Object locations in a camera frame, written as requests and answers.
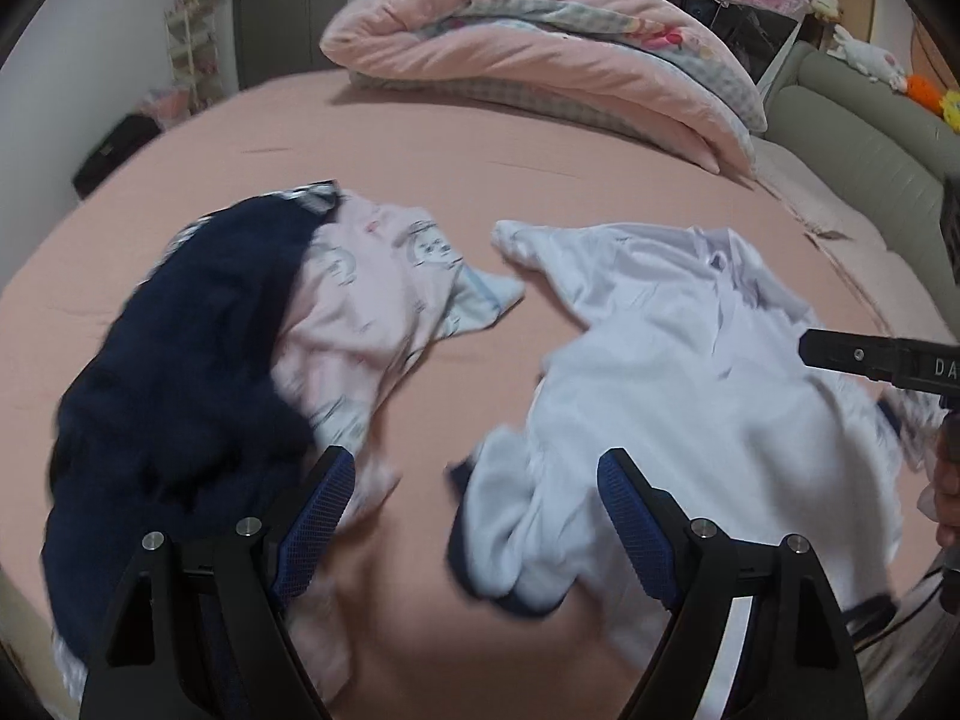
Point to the pink bag pile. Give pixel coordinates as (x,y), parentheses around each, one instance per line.
(169,101)

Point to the pink bed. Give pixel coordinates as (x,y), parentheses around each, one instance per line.
(450,187)

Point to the person's right hand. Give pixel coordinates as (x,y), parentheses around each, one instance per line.
(946,480)

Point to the navy pleated skirt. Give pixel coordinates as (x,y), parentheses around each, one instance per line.
(172,375)

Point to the cream plush toy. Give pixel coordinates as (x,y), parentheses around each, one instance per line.
(825,6)

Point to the orange plush toy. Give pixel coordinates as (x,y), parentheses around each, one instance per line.
(922,86)

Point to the white shirt with navy trim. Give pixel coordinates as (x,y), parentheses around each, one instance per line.
(675,360)

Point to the pink printed pajama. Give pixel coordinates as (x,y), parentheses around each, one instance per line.
(360,315)

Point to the black backpack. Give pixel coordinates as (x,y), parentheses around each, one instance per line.
(112,154)

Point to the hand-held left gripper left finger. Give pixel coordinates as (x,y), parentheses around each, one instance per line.
(315,517)

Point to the yellow plush toy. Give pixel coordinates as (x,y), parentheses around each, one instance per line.
(951,105)

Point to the white shelf rack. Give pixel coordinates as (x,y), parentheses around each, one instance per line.
(191,52)

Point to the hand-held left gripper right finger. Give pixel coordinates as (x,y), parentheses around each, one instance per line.
(637,525)

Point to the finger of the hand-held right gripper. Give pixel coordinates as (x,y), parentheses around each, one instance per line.
(840,354)

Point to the folded pink quilt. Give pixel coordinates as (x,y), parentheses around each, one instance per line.
(525,45)

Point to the grey-green padded headboard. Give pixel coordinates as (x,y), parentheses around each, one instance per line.
(862,127)

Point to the white rabbit plush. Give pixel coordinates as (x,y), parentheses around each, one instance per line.
(870,56)

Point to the grey door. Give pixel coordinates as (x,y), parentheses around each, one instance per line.
(277,7)

